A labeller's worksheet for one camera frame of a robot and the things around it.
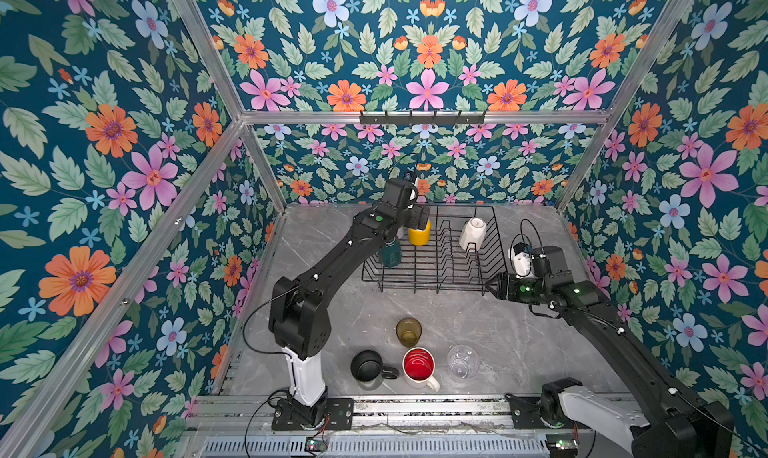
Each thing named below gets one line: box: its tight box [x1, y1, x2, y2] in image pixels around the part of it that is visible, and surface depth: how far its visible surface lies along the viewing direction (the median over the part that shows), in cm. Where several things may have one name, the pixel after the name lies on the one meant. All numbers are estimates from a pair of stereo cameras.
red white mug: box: [402, 347, 441, 392], surface depth 77 cm
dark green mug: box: [381, 237, 401, 268], surface depth 97 cm
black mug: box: [350, 350, 399, 382], surface depth 77 cm
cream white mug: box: [459, 217, 487, 251], surface depth 100 cm
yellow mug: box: [409, 219, 431, 246], surface depth 104 cm
